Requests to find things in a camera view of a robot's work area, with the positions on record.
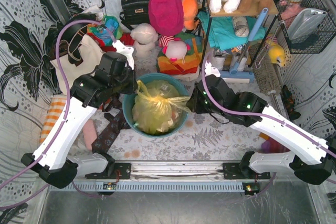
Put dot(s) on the black wire basket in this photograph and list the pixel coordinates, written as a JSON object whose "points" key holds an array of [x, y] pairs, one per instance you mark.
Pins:
{"points": [[315, 42]]}

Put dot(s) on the white plush bear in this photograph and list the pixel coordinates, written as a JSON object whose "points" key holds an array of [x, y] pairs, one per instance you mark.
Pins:
{"points": [[145, 37]]}

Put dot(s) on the black leather handbag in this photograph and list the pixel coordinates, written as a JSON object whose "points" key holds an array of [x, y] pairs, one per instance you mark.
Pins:
{"points": [[134, 12]]}

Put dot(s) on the yellow trash bag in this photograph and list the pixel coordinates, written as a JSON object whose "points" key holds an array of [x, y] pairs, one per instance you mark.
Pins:
{"points": [[158, 107]]}

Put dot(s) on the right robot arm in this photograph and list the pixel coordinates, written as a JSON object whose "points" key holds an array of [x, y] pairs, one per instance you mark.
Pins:
{"points": [[310, 158]]}

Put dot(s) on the dark patterned necktie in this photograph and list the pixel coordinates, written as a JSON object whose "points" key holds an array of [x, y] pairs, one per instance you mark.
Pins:
{"points": [[116, 123]]}

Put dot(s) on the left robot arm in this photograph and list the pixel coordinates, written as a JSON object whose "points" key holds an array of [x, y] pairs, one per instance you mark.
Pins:
{"points": [[51, 160]]}

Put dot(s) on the blue mop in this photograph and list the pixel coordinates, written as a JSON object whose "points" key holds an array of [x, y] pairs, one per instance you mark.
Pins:
{"points": [[244, 76]]}

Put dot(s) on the red striped sock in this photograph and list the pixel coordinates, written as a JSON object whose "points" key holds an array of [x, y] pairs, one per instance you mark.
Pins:
{"points": [[271, 146]]}

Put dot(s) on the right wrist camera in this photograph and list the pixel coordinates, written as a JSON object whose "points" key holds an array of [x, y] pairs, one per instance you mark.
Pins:
{"points": [[211, 70]]}

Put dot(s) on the pink head plush doll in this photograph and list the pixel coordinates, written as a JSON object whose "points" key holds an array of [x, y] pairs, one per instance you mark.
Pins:
{"points": [[174, 48]]}

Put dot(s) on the yellow plush duck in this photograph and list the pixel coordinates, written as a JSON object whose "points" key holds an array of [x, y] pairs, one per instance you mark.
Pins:
{"points": [[275, 52]]}

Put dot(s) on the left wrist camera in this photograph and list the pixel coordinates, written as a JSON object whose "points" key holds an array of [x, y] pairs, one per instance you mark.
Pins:
{"points": [[126, 51]]}

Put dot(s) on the orange checkered towel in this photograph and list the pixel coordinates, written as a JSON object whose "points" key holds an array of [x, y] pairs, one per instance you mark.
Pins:
{"points": [[56, 107]]}

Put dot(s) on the pink sponge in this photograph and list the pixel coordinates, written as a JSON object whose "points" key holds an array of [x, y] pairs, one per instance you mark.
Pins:
{"points": [[89, 134]]}

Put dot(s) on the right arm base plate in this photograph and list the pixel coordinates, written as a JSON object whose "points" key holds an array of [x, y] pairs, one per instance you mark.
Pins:
{"points": [[232, 171]]}

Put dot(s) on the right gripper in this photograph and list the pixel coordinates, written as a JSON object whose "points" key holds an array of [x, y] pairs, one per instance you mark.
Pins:
{"points": [[198, 100]]}

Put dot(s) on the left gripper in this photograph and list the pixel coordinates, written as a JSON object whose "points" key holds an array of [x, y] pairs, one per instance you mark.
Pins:
{"points": [[130, 85]]}

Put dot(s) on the red cloth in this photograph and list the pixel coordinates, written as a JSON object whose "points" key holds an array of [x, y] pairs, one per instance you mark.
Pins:
{"points": [[126, 39]]}

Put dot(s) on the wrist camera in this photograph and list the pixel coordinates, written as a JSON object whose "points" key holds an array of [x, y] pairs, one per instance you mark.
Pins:
{"points": [[211, 70], [126, 51]]}

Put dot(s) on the orange plush toy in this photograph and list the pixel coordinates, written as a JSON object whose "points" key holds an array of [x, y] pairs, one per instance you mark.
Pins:
{"points": [[190, 9]]}

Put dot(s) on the silver foil pouch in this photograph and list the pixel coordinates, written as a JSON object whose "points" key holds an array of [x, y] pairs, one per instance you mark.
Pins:
{"points": [[305, 23]]}

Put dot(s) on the teal cloth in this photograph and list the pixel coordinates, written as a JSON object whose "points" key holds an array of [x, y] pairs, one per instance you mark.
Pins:
{"points": [[222, 33]]}

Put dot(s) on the magenta fabric bag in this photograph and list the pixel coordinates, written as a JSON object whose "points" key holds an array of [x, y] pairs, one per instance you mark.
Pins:
{"points": [[166, 16]]}

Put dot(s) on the colourful printed bag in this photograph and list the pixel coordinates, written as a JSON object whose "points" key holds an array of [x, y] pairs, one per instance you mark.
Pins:
{"points": [[101, 33]]}

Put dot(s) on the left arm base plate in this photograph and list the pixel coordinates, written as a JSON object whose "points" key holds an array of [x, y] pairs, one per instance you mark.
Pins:
{"points": [[117, 170]]}

